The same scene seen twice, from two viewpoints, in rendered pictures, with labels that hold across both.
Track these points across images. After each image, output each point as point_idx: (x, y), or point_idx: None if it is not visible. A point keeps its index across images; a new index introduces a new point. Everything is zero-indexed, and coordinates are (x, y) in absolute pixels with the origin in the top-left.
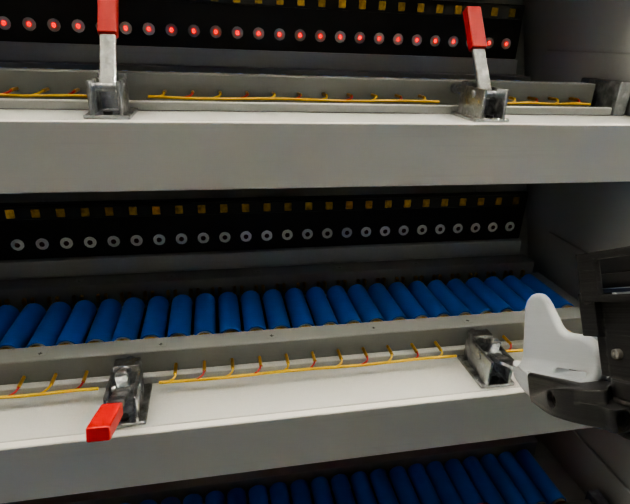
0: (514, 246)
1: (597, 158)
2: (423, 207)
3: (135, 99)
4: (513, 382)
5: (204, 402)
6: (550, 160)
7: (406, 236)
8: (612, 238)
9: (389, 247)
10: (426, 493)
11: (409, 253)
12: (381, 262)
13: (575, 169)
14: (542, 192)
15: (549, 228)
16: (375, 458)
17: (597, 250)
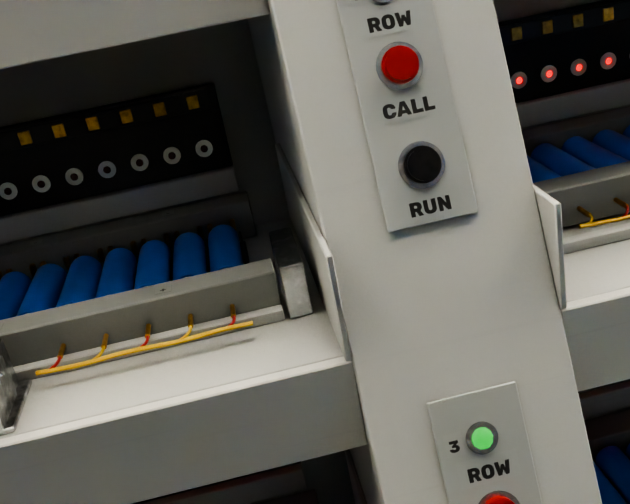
0: (223, 181)
1: (102, 0)
2: (24, 146)
3: None
4: (11, 427)
5: None
6: (7, 22)
7: (19, 200)
8: (288, 135)
9: None
10: None
11: (31, 227)
12: None
13: (68, 28)
14: (263, 78)
15: (278, 138)
16: None
17: (291, 161)
